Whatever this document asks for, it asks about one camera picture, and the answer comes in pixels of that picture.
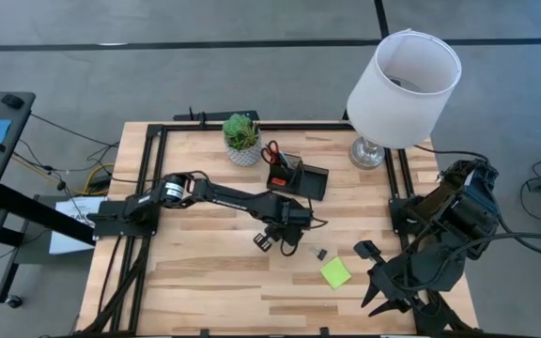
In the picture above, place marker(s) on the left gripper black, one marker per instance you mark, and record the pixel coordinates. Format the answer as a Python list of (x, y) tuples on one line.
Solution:
[(283, 234)]

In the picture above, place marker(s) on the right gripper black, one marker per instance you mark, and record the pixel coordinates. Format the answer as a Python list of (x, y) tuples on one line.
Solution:
[(399, 281)]

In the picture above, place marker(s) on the orange-red eraser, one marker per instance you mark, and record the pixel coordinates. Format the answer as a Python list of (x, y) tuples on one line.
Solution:
[(278, 181)]

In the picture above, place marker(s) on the teal pen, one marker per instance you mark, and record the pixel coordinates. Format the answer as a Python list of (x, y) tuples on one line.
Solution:
[(285, 160)]

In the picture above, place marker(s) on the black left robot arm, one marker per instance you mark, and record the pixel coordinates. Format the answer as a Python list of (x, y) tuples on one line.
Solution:
[(233, 201)]

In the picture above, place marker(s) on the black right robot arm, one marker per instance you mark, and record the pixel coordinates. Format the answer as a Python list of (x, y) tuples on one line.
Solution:
[(468, 211)]

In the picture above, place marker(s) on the black desk organizer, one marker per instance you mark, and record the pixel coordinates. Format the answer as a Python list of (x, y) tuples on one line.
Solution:
[(310, 180)]

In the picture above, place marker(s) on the black binder clip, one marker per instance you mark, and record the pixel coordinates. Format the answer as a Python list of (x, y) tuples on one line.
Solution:
[(319, 253)]

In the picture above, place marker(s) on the green sticky note pad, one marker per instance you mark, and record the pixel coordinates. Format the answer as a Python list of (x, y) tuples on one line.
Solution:
[(335, 273)]

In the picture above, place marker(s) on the white patterned plant pot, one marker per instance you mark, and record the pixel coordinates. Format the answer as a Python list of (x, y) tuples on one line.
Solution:
[(244, 157)]

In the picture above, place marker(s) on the green succulent plant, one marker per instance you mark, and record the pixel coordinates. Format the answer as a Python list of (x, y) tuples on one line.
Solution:
[(240, 130)]

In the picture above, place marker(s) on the silver lamp base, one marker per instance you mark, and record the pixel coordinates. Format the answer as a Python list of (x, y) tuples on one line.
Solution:
[(364, 155)]

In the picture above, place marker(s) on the black mounting bar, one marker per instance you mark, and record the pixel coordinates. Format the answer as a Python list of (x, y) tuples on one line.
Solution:
[(214, 115)]

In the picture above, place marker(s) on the white lamp shade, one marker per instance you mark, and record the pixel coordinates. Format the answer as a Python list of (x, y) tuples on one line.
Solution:
[(402, 112)]

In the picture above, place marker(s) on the white paper sheet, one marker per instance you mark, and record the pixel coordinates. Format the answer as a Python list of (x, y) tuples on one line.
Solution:
[(75, 225)]

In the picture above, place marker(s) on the black caster wheel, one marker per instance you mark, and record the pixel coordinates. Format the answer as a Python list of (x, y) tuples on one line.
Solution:
[(13, 301)]

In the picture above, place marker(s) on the black computer mouse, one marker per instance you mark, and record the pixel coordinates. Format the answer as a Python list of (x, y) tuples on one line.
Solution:
[(12, 101)]

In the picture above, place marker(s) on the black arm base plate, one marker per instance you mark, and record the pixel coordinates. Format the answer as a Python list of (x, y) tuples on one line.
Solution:
[(398, 220), (111, 225)]

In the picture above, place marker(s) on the black aluminium table frame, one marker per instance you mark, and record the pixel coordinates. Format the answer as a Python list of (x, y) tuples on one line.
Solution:
[(157, 150)]

